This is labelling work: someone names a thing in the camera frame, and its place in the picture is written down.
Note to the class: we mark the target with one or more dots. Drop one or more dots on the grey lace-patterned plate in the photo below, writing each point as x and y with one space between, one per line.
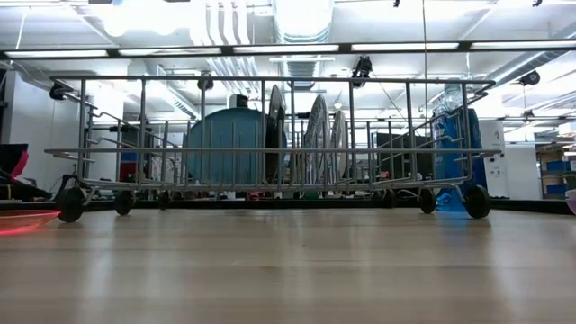
317 126

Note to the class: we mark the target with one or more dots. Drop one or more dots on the black monitor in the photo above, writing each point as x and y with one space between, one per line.
396 157

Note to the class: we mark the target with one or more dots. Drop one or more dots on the shelf with blue boxes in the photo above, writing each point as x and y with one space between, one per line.
558 165

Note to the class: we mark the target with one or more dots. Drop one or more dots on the black aluminium table frame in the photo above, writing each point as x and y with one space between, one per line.
270 204

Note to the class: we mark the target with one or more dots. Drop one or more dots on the black equipment with red part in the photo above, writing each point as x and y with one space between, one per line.
11 155

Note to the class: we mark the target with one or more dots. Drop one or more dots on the orange cup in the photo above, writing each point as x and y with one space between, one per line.
18 229

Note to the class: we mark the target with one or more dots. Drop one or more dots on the black hanging ceiling device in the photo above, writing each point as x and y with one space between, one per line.
362 67
530 78
205 83
57 92

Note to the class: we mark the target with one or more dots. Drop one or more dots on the silver ventilation duct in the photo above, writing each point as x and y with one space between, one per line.
301 20

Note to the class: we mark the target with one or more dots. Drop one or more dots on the large plain blue plate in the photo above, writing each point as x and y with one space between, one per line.
220 135

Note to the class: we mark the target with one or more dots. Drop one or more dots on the white cabinet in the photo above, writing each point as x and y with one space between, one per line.
517 171

